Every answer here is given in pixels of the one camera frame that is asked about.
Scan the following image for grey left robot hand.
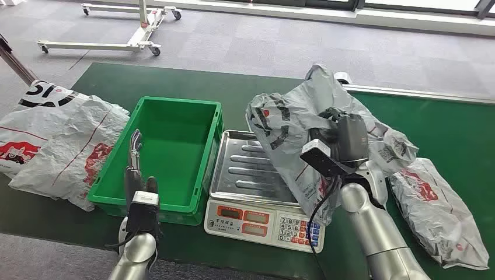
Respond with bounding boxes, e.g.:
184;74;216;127
123;128;159;211

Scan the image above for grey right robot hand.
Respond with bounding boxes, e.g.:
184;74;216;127
309;107;370;167

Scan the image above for large grey courier bag package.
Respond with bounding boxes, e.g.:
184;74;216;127
245;64;420;228

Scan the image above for white conveyor end roller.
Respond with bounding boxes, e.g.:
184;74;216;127
333;71;353;85

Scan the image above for green conveyor belt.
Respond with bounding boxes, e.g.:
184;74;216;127
344;90;495;280

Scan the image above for small grey red-print courier package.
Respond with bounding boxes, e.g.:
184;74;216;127
388;157;490;271

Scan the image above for green plastic crate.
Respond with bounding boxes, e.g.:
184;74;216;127
86;96;225;227

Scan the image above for crumpled white red-print courier bag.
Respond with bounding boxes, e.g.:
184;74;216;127
9;96;131;212

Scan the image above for dark green table cover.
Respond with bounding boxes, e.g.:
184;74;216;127
0;62;351;280

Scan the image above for white courier bag black logo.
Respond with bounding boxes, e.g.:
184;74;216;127
0;80;80;176

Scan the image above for white window sill ledge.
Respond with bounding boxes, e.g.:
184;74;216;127
96;0;495;38

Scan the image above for electronic scale with steel tray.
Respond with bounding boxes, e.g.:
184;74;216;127
203;129;326;254

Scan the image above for dark tripod leg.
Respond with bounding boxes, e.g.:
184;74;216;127
0;33;39;86

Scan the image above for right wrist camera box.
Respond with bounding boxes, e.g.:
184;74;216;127
299;139;357;179

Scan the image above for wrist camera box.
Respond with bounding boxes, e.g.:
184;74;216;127
299;139;357;179
127;190;161;235

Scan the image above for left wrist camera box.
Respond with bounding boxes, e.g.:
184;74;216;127
127;190;161;235

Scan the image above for silver conveyor side rail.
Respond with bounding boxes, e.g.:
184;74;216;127
342;83;495;106

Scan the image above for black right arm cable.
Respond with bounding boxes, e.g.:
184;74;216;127
306;174;342;280

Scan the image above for dark window frame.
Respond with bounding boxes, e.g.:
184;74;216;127
251;0;495;20

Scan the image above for white wheeled metal frame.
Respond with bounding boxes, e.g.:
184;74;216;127
37;0;183;57

